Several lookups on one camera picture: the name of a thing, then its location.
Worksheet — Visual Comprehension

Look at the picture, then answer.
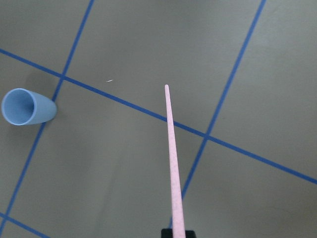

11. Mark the pink chopstick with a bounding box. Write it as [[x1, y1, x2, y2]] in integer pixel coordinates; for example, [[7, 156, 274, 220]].
[[164, 84, 186, 238]]

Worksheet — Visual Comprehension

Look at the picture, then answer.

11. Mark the light blue plastic cup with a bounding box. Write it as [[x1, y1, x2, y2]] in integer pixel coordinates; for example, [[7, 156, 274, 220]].
[[1, 88, 57, 126]]

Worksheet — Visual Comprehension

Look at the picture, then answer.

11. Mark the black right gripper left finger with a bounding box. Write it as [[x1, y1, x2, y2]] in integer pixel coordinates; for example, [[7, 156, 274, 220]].
[[161, 229, 173, 238]]

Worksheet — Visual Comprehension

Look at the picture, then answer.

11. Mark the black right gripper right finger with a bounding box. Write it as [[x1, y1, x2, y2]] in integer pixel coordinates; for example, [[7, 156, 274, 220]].
[[185, 230, 195, 238]]

